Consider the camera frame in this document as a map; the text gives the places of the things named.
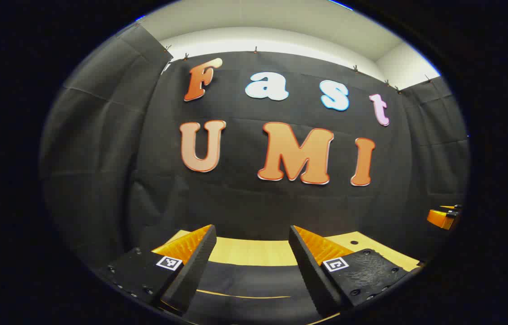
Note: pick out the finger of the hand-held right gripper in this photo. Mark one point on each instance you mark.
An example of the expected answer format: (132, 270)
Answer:
(439, 218)

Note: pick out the dark grey jeans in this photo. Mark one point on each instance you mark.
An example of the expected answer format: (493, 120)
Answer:
(254, 282)

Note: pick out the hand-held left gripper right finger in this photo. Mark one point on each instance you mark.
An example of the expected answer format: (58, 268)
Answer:
(310, 275)

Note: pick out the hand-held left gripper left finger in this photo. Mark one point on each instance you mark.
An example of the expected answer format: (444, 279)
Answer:
(193, 275)

